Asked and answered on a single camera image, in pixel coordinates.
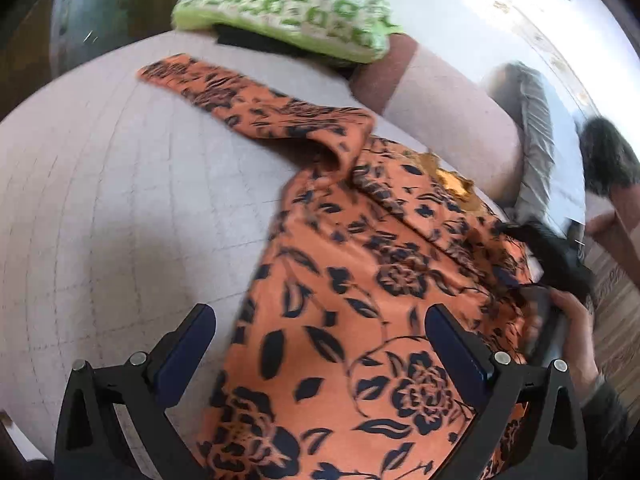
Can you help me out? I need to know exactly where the orange black floral garment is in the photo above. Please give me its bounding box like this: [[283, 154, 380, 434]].
[[139, 54, 530, 479]]

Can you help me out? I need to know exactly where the person's right hand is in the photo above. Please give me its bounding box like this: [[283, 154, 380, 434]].
[[546, 287, 600, 405]]

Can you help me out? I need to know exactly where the black cloth under pillow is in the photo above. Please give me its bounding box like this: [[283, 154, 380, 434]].
[[214, 24, 356, 67]]

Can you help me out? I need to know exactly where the stained glass wooden door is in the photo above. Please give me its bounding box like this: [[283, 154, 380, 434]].
[[1, 0, 177, 115]]

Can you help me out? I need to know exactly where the green white patterned pillow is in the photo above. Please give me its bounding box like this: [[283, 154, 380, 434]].
[[171, 0, 401, 64]]

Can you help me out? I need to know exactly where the grey white pillow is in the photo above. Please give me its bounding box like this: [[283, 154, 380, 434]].
[[492, 63, 586, 235]]

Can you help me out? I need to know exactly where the pink quilted bolster cushion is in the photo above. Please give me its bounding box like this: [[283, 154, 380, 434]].
[[349, 34, 524, 207]]

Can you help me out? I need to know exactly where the dark furry cushion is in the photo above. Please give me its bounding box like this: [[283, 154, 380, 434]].
[[579, 117, 639, 196]]

